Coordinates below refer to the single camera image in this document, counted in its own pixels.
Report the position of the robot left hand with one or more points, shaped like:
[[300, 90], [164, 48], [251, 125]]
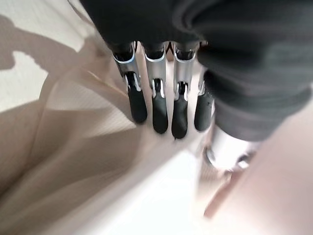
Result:
[[220, 49]]

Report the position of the beige ribbed blanket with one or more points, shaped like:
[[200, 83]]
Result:
[[80, 151]]

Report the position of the white bed sheet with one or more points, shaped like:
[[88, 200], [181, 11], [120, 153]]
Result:
[[36, 27]]

